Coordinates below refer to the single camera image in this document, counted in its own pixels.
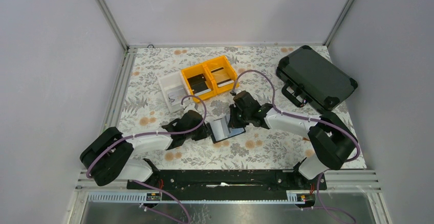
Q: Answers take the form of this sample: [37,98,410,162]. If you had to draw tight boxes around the orange bin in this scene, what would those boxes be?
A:
[181,63,217,100]
[203,55,238,95]

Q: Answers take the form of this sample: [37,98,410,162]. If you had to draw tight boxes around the card in left orange bin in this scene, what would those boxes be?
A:
[187,74,211,96]

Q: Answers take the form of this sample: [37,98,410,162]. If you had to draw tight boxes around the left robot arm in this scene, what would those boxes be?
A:
[79,110,211,189]

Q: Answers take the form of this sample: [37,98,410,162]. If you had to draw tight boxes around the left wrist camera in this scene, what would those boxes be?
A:
[181,102,197,113]

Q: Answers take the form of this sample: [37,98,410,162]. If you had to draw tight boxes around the right orange bin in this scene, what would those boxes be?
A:
[203,55,238,95]

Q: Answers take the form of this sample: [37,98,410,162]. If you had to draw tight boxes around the white slotted cable duct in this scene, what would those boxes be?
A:
[88,188,305,205]

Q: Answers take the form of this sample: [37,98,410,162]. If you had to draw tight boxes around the floral table mat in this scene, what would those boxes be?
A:
[110,46,367,171]

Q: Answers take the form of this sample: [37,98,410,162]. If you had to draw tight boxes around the card in orange bin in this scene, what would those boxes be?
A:
[187,74,211,96]
[211,67,234,87]

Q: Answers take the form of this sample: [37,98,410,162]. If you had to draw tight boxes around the black leather card holder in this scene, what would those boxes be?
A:
[206,115,246,144]

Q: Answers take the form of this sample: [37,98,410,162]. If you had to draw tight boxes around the left orange bin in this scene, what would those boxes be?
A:
[181,63,217,100]

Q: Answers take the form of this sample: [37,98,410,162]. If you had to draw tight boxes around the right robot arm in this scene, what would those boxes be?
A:
[228,91,360,189]

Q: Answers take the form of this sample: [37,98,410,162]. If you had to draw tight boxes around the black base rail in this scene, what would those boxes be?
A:
[145,169,327,194]

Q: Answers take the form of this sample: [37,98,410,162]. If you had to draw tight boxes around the white plastic bin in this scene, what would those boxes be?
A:
[158,71,193,113]

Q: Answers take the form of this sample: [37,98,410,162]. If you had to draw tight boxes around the card in right orange bin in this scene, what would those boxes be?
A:
[211,67,234,87]

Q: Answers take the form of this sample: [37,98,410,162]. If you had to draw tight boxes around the black hard case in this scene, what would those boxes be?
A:
[276,45,358,114]

